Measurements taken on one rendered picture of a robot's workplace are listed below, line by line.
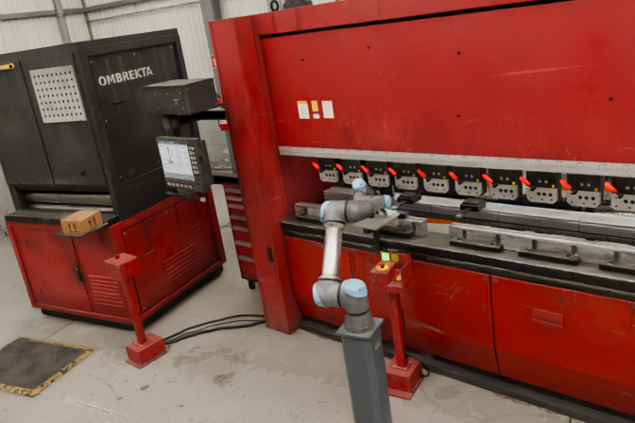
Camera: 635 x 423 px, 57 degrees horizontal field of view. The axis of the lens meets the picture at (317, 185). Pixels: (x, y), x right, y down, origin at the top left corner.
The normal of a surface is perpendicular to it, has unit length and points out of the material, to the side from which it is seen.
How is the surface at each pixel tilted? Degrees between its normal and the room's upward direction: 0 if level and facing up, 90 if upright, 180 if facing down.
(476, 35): 90
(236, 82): 90
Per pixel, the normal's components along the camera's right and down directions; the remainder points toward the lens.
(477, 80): -0.64, 0.31
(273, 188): 0.75, 0.08
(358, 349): -0.47, 0.32
